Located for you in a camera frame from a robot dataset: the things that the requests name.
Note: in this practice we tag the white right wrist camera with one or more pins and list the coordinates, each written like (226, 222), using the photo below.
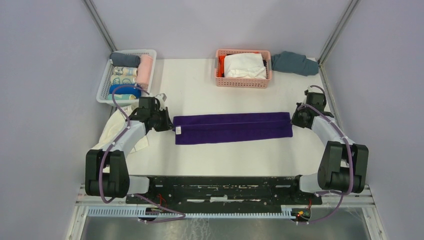
(308, 90)

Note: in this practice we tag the aluminium corner frame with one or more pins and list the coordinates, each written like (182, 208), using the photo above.
(373, 224)
(101, 26)

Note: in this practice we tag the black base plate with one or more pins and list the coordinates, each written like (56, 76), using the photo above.
(228, 195)

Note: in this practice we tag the light teal rolled towel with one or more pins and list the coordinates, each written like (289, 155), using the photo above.
(124, 97)

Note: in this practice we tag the teal crumpled towel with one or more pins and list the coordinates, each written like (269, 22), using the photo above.
(293, 63)

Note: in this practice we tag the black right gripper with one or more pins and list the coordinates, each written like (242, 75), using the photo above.
(295, 120)

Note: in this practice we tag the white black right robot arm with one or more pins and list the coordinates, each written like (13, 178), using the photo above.
(343, 166)

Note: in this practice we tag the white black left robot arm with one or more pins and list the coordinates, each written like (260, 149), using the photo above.
(106, 171)

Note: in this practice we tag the cartoon print rolled towel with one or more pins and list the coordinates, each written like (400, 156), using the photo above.
(125, 71)

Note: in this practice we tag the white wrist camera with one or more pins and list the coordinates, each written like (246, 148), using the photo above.
(308, 90)
(161, 99)

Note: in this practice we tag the beige print rolled towel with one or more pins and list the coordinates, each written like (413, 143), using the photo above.
(122, 79)

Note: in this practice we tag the purple towel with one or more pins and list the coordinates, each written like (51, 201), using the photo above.
(229, 128)

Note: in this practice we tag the aluminium corner frame right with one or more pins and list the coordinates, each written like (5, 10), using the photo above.
(373, 224)

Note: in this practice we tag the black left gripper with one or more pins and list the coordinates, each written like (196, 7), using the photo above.
(167, 125)

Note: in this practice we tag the cream crumpled towel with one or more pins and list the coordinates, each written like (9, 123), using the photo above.
(114, 126)

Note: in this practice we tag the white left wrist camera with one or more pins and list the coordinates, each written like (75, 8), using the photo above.
(161, 99)

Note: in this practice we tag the white folded cloth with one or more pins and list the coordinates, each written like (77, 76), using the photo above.
(244, 65)

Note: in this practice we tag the aluminium corner frame left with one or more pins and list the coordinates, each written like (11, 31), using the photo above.
(101, 26)

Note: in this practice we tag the pink plastic basket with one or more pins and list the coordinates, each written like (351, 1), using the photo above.
(243, 82)

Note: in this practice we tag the grey rolled towel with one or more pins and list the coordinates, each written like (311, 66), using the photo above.
(124, 60)

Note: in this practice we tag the blue rolled towel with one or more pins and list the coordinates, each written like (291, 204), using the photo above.
(125, 89)

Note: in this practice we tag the orange cloth in basket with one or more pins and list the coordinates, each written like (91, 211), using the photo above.
(221, 66)

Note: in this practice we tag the pink rolled towel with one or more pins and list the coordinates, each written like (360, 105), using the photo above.
(144, 71)

